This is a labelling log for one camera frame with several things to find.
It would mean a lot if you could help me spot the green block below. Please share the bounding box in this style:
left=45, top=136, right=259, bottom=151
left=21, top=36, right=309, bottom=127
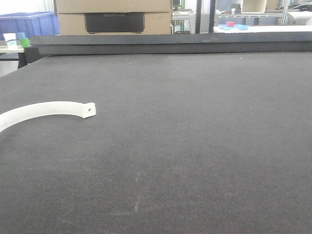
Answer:
left=19, top=38, right=31, bottom=48

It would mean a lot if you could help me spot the white paper cup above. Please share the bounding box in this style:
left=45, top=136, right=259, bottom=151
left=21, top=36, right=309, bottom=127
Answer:
left=3, top=33, right=17, bottom=48

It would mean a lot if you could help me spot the white curved PVC pipe piece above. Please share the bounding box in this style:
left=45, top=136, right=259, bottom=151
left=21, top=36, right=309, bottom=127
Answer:
left=0, top=101, right=97, bottom=131

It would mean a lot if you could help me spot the large cardboard box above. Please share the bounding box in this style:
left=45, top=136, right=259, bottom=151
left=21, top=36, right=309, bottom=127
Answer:
left=54, top=0, right=173, bottom=36

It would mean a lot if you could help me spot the red cube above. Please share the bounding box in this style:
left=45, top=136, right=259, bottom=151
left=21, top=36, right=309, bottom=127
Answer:
left=226, top=21, right=235, bottom=27

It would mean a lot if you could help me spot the blue shallow tray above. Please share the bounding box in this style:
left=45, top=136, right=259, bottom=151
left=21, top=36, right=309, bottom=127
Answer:
left=219, top=24, right=249, bottom=31

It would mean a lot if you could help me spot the blue plastic crate background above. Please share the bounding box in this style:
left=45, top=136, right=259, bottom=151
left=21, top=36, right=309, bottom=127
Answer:
left=0, top=11, right=59, bottom=40

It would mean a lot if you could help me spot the light blue block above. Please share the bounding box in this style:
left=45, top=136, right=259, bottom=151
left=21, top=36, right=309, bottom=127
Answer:
left=17, top=32, right=26, bottom=40

